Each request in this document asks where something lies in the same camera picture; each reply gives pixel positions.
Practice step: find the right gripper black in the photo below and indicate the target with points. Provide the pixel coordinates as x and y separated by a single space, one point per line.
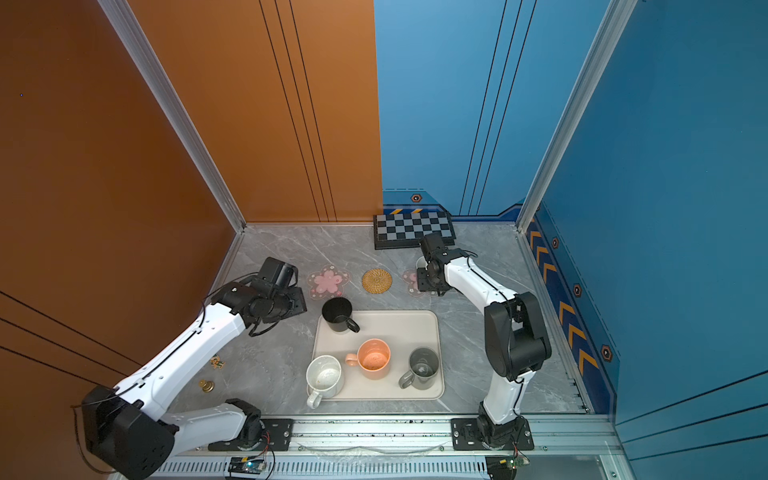
422 285

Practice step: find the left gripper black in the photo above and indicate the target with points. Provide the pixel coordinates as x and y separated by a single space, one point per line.
300 305

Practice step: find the pink flower coaster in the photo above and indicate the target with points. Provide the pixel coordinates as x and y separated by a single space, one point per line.
327 283
410 277

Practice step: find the woven rattan coaster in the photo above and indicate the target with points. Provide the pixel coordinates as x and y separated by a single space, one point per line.
377 281

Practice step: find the black mug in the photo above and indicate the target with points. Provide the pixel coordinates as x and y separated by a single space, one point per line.
337 313

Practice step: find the orange pink mug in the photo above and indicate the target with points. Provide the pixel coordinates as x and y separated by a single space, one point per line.
372 358

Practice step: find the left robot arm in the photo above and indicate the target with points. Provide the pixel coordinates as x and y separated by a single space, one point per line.
129 426

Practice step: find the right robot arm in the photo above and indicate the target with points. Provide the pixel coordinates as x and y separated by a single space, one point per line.
516 343

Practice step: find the folded checkerboard box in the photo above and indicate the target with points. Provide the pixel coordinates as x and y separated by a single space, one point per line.
406 229

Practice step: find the cream serving tray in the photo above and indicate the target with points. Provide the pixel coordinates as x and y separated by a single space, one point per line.
404 331

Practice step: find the grey green mug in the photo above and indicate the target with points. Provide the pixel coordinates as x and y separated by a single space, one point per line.
423 367

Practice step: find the small brass bell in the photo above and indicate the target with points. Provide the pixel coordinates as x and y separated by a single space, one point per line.
206 386

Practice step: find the white mug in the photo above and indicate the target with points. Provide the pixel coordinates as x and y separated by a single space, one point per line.
325 379

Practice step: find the green circuit board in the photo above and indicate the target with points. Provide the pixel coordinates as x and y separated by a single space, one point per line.
246 467

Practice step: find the right small circuit board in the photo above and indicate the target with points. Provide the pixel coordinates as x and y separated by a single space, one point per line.
505 467

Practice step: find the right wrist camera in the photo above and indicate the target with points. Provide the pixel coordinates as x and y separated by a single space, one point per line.
432 245

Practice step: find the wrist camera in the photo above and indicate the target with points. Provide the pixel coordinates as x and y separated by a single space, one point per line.
278 274
432 245

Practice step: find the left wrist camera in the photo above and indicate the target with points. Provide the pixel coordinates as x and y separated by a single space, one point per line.
278 274

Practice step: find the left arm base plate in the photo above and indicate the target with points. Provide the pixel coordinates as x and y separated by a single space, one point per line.
270 435

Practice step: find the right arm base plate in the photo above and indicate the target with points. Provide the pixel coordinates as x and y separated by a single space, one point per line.
478 433

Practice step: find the aluminium front rail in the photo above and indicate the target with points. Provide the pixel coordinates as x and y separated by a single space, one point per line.
413 434

